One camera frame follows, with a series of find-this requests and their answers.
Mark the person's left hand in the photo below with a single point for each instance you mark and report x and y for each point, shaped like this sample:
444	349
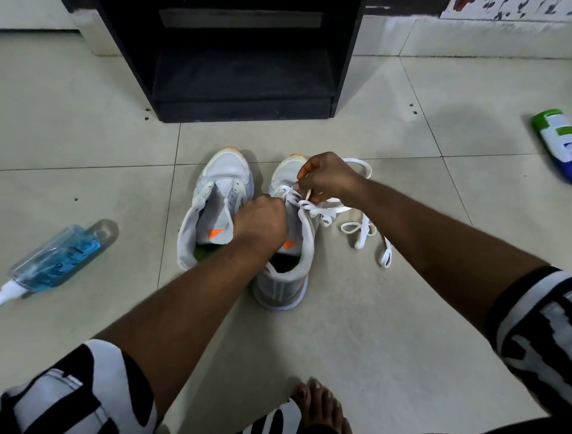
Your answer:
261	223

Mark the person's right hand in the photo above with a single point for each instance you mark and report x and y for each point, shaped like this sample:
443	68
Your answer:
330	179

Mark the white shoelace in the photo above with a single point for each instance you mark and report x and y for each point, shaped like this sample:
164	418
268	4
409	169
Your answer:
313	208
363	232

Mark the grey sneaker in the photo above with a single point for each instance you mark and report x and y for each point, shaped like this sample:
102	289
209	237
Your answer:
281	290
223	170

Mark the person's right forearm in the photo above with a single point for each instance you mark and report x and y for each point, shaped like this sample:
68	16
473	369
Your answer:
447	250

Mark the person's left forearm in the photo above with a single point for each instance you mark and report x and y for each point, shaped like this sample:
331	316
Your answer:
187	313

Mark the person's right foot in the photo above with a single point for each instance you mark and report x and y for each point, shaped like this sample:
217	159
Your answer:
319	404

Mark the black open shelf box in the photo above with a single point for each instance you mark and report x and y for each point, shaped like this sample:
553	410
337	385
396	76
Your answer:
246	85

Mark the dark brown wooden cabinet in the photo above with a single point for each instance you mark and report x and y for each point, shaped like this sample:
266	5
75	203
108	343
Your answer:
402	6

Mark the blue transparent bottle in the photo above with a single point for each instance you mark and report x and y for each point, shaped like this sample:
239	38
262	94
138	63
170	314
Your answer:
58	259

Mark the green blue white bottle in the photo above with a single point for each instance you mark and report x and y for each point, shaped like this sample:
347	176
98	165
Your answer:
558	143

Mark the zebra striped garment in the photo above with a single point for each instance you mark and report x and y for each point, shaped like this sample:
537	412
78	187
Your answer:
89	384

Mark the white floral patterned sheet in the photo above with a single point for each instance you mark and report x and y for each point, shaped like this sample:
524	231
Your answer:
514	9

